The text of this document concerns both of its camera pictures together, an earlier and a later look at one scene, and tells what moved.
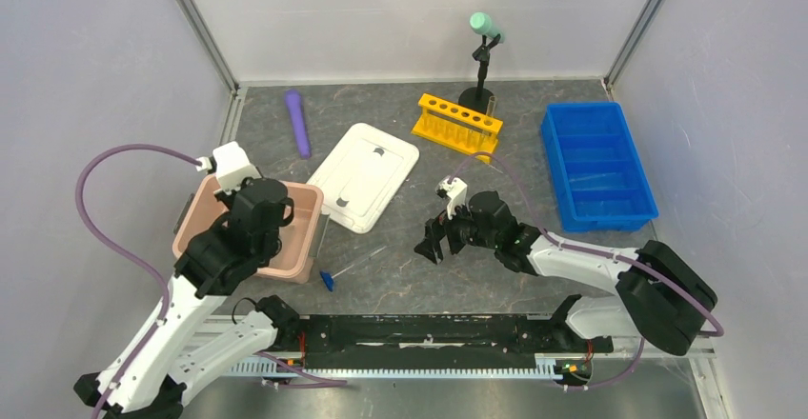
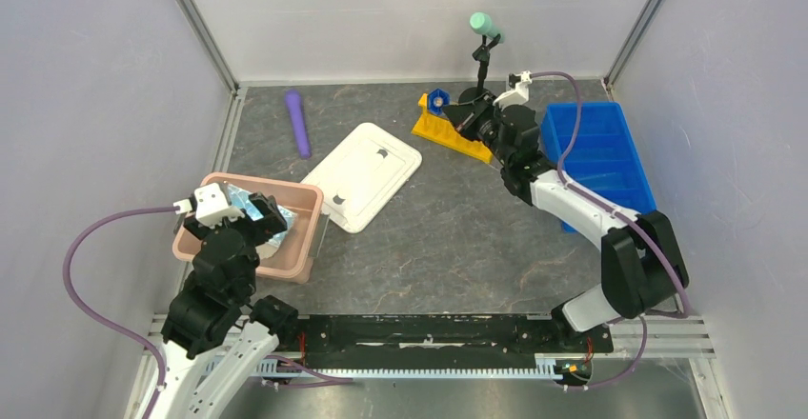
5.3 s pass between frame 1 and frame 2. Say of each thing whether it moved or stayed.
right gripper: moved
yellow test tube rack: stayed
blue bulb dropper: moved
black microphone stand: stayed
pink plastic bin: stayed
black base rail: stayed
